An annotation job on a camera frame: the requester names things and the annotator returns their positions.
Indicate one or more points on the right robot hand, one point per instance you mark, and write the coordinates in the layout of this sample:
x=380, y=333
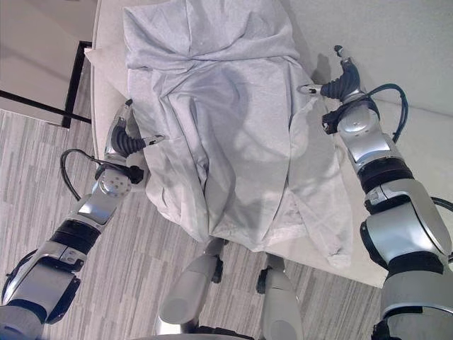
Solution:
x=342, y=82

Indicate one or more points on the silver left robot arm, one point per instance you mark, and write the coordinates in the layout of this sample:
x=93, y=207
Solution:
x=67, y=230

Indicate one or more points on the light grey sweatshirt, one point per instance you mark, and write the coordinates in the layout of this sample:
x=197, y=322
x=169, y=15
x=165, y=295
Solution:
x=226, y=134

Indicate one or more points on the black metal frame table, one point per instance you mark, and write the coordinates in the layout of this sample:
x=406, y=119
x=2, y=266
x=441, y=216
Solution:
x=70, y=85

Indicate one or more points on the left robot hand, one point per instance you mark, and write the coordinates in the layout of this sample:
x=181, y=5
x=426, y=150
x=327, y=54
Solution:
x=123, y=140

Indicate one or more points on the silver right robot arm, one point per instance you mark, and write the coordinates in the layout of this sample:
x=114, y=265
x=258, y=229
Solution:
x=400, y=212

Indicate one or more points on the silver right robot leg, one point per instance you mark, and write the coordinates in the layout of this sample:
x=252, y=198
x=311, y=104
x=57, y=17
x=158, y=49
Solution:
x=279, y=301

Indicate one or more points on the cream white sofa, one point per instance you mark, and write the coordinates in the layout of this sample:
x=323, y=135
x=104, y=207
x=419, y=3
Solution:
x=354, y=53

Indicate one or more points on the silver robot leg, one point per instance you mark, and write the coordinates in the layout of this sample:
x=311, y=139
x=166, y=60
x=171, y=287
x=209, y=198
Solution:
x=279, y=301
x=193, y=290

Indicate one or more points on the silver left robot leg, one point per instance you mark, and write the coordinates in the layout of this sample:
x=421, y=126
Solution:
x=193, y=290

